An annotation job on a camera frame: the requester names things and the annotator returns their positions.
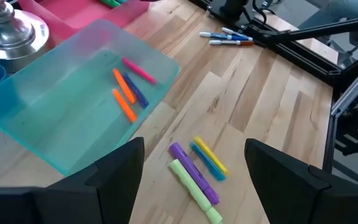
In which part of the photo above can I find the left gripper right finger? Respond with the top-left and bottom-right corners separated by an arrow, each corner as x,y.
244,138 -> 332,224

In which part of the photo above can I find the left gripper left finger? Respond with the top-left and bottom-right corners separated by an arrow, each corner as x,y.
47,136 -> 145,224

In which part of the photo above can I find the thick light green highlighter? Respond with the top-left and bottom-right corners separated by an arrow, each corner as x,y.
168,159 -> 224,224

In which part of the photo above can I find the thick purple highlighter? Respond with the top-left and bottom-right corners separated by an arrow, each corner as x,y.
168,142 -> 221,206

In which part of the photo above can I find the small yellow highlighter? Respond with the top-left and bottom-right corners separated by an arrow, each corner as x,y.
193,135 -> 230,177

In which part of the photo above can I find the small blue highlighter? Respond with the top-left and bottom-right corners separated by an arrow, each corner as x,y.
189,141 -> 227,182

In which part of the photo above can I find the small orange highlighter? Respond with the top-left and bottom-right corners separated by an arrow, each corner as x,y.
112,68 -> 137,105
112,88 -> 138,123

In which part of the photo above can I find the small purple highlighter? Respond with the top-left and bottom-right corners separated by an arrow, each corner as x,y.
122,72 -> 150,109

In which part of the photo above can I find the small pink highlighter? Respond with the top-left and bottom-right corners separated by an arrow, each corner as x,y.
122,57 -> 158,85

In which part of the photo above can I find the brown Expo marker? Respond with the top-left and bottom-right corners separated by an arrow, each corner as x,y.
209,39 -> 255,47

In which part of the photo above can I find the blue Expo marker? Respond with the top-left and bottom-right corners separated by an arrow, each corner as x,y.
199,30 -> 250,42

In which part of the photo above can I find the thick dark green highlighter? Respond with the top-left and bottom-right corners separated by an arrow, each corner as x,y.
99,0 -> 121,9

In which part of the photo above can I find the translucent green plastic bin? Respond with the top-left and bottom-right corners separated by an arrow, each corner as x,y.
0,18 -> 180,177

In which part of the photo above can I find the silver aluminium bar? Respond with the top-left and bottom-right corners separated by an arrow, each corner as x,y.
330,60 -> 358,118

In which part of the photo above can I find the pink plastic bin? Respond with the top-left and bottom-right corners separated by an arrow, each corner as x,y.
17,0 -> 151,43

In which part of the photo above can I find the white shade chrome table lamp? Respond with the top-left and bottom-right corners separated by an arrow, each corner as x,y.
0,0 -> 51,74

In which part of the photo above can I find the black aluminium table frame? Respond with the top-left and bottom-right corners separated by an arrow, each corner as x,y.
186,0 -> 358,194

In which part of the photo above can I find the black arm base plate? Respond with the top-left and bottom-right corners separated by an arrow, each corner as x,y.
206,0 -> 290,34

